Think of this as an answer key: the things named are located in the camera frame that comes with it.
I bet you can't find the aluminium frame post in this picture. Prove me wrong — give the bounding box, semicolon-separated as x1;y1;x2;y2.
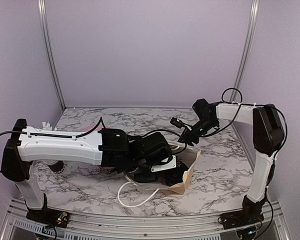
233;0;260;90
37;0;66;111

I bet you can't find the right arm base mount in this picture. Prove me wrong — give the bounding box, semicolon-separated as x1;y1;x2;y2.
217;210;265;230

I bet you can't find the right aluminium frame post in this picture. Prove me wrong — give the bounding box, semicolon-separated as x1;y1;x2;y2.
233;0;260;90

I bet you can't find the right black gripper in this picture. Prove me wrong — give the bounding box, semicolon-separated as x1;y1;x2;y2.
175;118;217;150

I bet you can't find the red patterned bowl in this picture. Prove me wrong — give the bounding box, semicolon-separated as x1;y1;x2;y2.
98;166;116;174

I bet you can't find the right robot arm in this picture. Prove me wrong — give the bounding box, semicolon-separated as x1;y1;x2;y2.
170;98;288;224

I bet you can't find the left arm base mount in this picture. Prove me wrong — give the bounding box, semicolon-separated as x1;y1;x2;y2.
26;208;70;228

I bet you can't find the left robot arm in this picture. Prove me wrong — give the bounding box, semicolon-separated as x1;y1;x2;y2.
0;118;176;223

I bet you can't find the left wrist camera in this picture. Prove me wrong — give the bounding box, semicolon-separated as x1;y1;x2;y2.
150;155;182;173

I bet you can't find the left aluminium frame post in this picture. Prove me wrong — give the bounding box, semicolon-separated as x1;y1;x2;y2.
37;0;66;111

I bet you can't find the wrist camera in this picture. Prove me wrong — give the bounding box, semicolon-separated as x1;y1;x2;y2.
170;117;192;129
150;155;182;173

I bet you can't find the brown paper bag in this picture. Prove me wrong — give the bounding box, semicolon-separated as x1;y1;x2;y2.
117;140;201;208

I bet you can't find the black cup with straws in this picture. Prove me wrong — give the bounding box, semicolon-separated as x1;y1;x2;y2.
42;121;65;174

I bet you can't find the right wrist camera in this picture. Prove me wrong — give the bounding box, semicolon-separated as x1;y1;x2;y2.
170;117;192;129

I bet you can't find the pink plate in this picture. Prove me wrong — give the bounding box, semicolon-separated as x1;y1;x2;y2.
82;125;102;132

